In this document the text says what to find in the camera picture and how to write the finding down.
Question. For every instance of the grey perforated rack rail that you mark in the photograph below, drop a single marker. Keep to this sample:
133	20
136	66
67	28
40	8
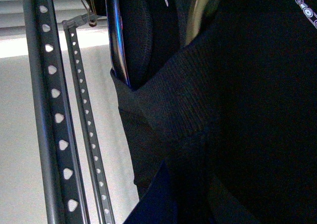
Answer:
94	157
62	180

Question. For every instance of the grey perforated rear rack rail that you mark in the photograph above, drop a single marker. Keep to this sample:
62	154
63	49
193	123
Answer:
94	157

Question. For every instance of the grey perforated front rack rail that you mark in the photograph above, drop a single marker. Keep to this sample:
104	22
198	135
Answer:
62	180

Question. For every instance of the grey right rack end bracket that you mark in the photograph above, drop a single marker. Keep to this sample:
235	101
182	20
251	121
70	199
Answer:
81	20

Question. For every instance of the black printed t-shirt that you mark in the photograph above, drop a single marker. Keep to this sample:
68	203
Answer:
221	130

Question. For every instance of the olive clothes hanger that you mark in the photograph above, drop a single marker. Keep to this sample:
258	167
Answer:
90	8

